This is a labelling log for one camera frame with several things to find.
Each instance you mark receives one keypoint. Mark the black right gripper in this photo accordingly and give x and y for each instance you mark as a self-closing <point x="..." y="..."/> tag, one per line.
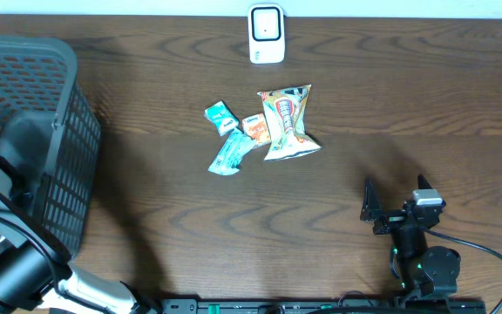
<point x="390" y="219"/>

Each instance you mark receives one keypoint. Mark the yellow snack chip bag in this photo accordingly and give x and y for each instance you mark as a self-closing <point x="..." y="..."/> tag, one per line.
<point x="284" y="112"/>

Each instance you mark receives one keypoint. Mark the orange snack packet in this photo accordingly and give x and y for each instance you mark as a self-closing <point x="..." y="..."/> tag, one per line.
<point x="256" y="127"/>

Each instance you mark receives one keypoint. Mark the teal wrapper packet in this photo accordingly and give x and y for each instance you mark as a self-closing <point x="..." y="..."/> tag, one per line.
<point x="228" y="159"/>

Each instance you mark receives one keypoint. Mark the green tissue pack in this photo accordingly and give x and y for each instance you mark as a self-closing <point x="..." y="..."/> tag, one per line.
<point x="223" y="119"/>

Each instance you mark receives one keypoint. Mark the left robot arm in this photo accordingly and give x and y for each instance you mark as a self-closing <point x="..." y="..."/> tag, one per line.
<point x="36" y="271"/>

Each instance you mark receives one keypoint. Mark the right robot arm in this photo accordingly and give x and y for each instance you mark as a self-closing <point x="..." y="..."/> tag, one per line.
<point x="428" y="273"/>

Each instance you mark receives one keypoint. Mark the white barcode scanner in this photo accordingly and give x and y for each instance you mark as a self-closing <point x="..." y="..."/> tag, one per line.
<point x="266" y="34"/>

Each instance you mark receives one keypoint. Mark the grey plastic shopping basket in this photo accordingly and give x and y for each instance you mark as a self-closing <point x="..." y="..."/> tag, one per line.
<point x="48" y="133"/>

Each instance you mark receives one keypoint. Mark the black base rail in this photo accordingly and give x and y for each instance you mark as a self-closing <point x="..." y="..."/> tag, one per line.
<point x="353" y="304"/>

